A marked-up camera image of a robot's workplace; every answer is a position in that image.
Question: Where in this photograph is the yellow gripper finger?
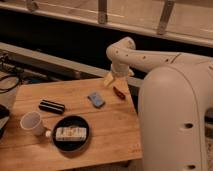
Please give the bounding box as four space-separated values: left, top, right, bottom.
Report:
128 69 134 77
104 72 115 86

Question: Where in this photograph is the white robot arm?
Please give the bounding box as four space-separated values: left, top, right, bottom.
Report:
105 37 213 171

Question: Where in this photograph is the white ceramic cup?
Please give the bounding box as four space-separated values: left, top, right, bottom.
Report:
20 111 45 136

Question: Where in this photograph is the blue sponge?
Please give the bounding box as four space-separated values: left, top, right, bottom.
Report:
88 92 105 108

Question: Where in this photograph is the black rectangular box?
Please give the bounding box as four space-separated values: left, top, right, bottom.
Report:
39 100 65 115

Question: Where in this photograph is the white patterned box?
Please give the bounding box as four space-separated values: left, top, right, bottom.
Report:
55 127 87 141

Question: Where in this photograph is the wooden cutting board table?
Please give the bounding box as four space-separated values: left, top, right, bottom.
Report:
0 78 141 171

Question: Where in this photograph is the black round plate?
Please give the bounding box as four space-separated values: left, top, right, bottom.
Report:
51 115 90 152

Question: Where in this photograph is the dark object at left edge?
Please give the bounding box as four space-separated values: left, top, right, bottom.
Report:
0 104 10 139

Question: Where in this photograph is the black cable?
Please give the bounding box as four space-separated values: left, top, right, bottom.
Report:
0 73 23 94

